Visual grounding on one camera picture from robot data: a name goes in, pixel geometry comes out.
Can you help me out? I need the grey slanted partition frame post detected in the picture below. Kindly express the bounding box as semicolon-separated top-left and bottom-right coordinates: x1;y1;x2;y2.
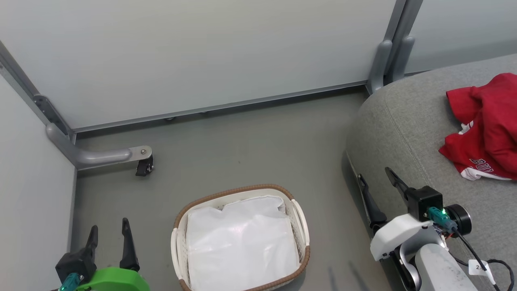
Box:
0;40;76;141

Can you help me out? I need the grey double partition post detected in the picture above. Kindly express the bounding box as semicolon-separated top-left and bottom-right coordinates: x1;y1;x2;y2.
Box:
383;0;424;82

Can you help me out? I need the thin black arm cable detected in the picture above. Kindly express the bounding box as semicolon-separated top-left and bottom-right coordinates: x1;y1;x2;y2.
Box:
453;230;516;291

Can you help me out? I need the white laundry basket brown rim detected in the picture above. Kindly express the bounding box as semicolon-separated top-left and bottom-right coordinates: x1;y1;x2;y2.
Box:
171;184;311;291

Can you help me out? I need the grey curved partition foot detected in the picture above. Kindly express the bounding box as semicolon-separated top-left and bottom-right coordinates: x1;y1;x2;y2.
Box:
45;123;153;171

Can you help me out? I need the red and white shirt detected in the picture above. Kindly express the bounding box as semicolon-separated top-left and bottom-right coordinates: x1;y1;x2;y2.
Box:
439;72;517;181

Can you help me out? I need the grey fabric sofa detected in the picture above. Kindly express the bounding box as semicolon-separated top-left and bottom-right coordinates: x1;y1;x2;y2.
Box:
346;54;517;291

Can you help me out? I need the grey partition bottom rail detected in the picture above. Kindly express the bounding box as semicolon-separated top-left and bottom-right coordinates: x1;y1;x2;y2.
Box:
74;80;368;133

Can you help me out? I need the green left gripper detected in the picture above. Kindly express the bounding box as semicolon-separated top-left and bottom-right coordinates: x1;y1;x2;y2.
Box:
76;218;151;291

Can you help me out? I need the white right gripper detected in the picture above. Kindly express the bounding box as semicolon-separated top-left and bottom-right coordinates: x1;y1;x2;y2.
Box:
357;167;447;261

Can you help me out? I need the teal camera connector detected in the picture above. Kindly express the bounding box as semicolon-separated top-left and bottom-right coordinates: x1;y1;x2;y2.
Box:
59;272;84;291
427;207;454;232

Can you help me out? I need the white cable label tag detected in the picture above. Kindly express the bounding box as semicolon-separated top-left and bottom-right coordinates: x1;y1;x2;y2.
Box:
468;259;496;284

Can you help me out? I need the teal right camera connector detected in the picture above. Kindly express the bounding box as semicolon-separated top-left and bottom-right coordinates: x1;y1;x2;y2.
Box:
427;207;454;232

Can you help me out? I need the teal left camera connector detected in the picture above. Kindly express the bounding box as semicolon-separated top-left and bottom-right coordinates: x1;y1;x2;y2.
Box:
59;272;84;291

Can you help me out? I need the white cloth basket liner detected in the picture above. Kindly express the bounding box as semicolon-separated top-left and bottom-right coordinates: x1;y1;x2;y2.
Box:
185;195;302;291

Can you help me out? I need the grey rounded post foot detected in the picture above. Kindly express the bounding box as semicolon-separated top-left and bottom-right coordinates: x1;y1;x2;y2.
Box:
391;36;416;84
366;39;393;95

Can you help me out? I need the black caster wheel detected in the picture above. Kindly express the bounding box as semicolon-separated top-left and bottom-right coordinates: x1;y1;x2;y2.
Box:
135;155;154;177

